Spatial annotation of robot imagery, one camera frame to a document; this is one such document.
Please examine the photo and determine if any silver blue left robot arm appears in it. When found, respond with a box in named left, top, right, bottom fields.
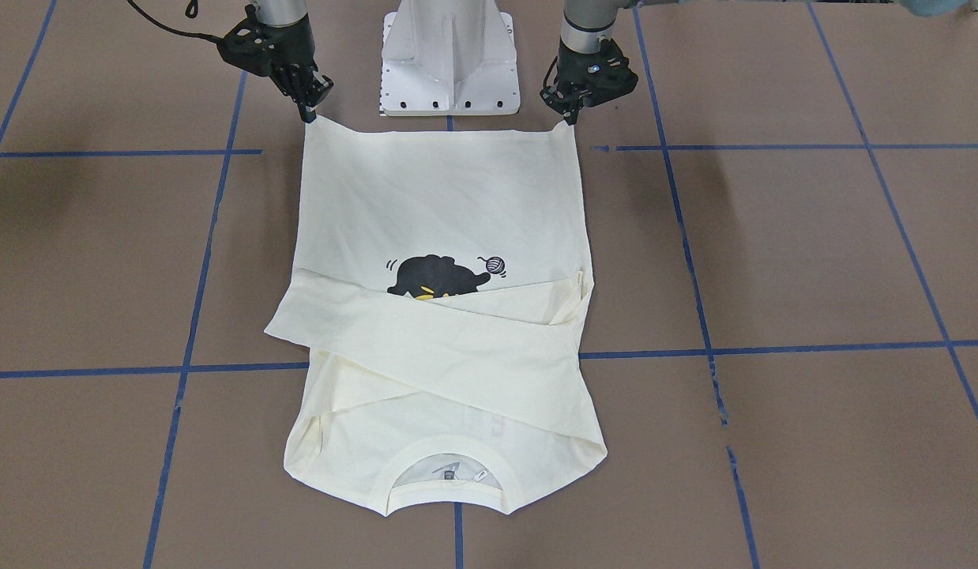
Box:
left=540, top=1, right=640, bottom=126

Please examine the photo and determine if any cream white long-sleeve shirt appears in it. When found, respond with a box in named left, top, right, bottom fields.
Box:
left=265, top=118, right=607, bottom=516

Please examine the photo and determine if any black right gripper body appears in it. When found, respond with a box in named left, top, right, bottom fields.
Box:
left=216, top=16, right=318, bottom=80

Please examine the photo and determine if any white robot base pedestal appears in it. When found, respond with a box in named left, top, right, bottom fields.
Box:
left=380, top=1, right=521, bottom=118

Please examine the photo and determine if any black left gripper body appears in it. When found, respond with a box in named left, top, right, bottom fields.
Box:
left=540, top=40, right=638, bottom=107

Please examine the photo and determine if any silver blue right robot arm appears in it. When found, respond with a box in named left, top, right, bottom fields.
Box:
left=217, top=1, right=333, bottom=125

